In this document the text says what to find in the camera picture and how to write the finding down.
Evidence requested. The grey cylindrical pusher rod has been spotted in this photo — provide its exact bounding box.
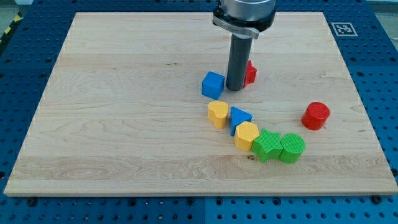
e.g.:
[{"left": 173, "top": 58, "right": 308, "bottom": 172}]
[{"left": 226, "top": 34, "right": 252, "bottom": 91}]

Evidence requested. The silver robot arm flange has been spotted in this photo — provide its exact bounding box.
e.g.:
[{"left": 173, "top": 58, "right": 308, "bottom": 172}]
[{"left": 212, "top": 0, "right": 277, "bottom": 39}]

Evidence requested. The yellow heart block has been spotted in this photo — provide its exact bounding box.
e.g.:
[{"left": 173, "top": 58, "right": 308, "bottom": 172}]
[{"left": 208, "top": 100, "right": 229, "bottom": 129}]

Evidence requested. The blue cube block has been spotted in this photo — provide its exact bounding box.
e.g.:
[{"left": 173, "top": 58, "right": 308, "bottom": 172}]
[{"left": 201, "top": 72, "right": 224, "bottom": 100}]

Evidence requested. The blue triangle block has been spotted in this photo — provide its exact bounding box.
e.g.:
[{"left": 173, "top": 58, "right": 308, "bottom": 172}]
[{"left": 229, "top": 106, "right": 252, "bottom": 136}]

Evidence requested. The yellow hexagon block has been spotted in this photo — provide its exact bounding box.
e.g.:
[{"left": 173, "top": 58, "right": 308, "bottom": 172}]
[{"left": 234, "top": 121, "right": 260, "bottom": 151}]

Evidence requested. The wooden board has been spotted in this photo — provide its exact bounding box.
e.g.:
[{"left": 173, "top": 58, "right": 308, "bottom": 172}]
[{"left": 4, "top": 12, "right": 397, "bottom": 197}]

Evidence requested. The red star block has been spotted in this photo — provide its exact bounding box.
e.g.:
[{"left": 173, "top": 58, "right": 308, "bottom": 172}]
[{"left": 243, "top": 60, "right": 257, "bottom": 88}]

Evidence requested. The green star block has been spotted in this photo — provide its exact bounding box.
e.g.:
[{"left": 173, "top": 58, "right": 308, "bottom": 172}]
[{"left": 251, "top": 128, "right": 283, "bottom": 162}]

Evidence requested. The green cylinder block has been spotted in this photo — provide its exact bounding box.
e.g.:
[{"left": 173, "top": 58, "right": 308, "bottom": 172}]
[{"left": 279, "top": 133, "right": 305, "bottom": 164}]

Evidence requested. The red cylinder block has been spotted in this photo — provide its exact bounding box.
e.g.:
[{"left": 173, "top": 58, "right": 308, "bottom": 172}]
[{"left": 302, "top": 101, "right": 330, "bottom": 131}]

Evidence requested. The white fiducial marker tag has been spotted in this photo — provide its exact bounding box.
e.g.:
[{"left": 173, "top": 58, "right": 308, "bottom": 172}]
[{"left": 331, "top": 22, "right": 358, "bottom": 37}]

